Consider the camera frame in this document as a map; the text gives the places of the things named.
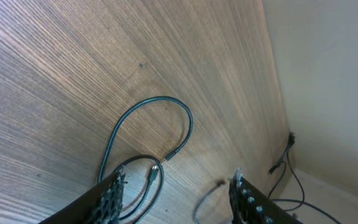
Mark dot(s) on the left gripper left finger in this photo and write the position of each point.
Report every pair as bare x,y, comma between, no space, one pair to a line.
100,205

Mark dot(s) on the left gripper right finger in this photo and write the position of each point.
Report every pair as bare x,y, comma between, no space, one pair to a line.
251,206

